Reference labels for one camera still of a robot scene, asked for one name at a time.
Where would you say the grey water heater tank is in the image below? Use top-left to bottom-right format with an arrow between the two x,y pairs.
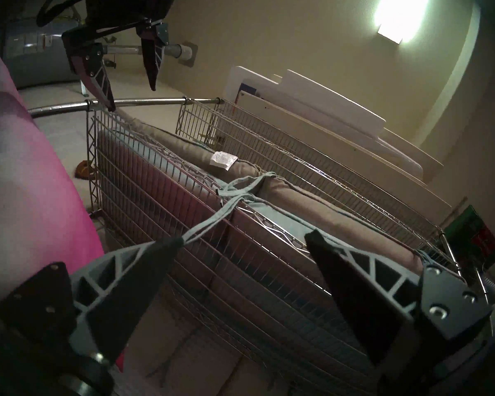
2,18 -> 198,90

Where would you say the white flat board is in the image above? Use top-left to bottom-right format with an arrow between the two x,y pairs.
223,66 -> 423,181

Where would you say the chrome wire shelving rack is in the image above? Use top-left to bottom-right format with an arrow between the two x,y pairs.
27,95 -> 495,396

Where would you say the wooden anchor wall decor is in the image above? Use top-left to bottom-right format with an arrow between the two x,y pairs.
74,160 -> 96,182

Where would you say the green cardboard box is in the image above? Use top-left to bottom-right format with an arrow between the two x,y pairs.
443,205 -> 495,273

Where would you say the pink splatter print cushion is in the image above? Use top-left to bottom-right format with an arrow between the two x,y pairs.
0,53 -> 126,371

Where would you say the ceiling light fixture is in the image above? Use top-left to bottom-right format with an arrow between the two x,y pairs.
373,0 -> 431,44

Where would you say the light blue bench cushion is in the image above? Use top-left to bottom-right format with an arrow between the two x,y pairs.
97,129 -> 421,358

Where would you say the beige bench cushion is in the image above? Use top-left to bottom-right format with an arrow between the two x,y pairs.
120,111 -> 429,276

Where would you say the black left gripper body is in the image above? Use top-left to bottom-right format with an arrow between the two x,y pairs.
85,0 -> 177,28

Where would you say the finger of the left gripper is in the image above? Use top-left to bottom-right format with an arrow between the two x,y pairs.
137,23 -> 170,90
62,28 -> 116,112

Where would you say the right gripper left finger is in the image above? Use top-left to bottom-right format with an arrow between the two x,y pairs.
0,236 -> 184,365

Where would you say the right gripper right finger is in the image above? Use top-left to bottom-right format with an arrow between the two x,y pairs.
304,229 -> 492,396

